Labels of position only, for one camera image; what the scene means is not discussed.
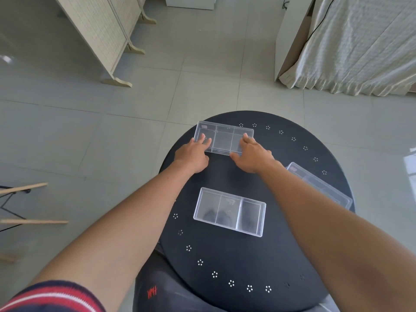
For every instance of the wooden and black metal rack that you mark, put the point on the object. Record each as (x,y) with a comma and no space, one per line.
(22,189)

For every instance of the white cabinet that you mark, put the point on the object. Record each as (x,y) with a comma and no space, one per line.
(190,1)

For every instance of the beige folding screen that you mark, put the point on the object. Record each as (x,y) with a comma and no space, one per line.
(97,29)

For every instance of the dark grey shorts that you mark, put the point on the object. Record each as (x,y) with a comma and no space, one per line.
(169,292)

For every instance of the red and navy striped sleeve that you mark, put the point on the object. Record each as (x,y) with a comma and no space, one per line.
(52,297)

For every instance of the person's right thumb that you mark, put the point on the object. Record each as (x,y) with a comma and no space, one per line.
(236,155)

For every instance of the person's right forearm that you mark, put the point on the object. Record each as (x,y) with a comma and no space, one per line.
(325,224)

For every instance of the white wooden bed panel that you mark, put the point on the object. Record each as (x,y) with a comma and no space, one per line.
(287,42)

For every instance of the person's left forearm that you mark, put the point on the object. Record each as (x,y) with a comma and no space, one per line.
(130,224)

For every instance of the person's left hand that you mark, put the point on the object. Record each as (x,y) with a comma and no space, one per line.
(190,156)

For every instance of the clear plastic compartment box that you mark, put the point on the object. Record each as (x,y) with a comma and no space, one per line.
(320,184)
(223,136)
(229,211)

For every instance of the person's left fingers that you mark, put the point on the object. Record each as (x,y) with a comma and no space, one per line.
(204,143)

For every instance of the person's right hand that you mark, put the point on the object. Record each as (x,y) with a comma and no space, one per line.
(255,157)

